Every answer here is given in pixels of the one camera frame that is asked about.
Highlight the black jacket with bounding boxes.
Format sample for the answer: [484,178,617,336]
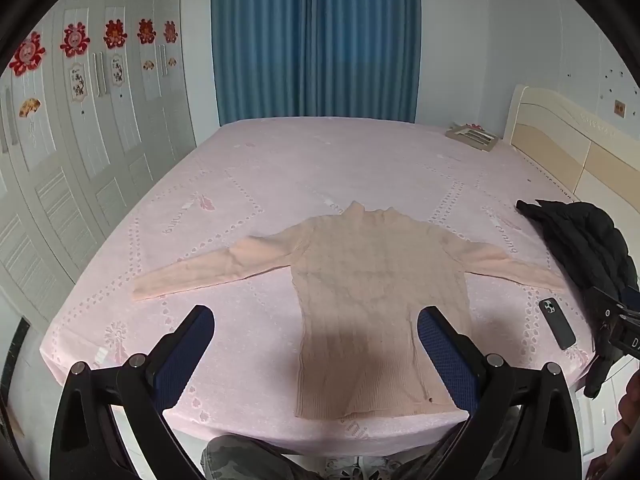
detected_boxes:
[516,199,640,399]

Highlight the person's right hand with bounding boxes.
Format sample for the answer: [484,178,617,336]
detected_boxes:
[618,376,640,433]

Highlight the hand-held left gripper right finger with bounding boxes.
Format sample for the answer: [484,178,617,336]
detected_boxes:
[417,306,584,480]

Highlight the camouflage pants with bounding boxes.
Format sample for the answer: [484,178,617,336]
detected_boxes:
[200,406,522,480]

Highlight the white wardrobe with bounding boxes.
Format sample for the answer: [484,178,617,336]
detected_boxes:
[0,0,198,323]

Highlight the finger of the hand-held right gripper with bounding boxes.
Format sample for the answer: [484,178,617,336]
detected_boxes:
[584,286,640,322]

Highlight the bed with pink sheet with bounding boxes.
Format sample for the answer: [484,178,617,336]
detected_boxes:
[39,117,601,457]

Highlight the pink knitted sweater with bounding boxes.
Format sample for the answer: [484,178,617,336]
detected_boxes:
[131,201,573,420]

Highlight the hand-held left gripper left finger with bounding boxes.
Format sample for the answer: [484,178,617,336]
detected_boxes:
[50,304,216,480]

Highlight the black smartphone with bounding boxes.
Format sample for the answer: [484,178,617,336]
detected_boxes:
[539,297,577,351]

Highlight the blue curtain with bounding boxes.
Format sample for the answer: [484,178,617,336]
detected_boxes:
[210,0,422,125]

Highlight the cream wooden headboard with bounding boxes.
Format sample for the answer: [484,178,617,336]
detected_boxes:
[502,85,640,241]

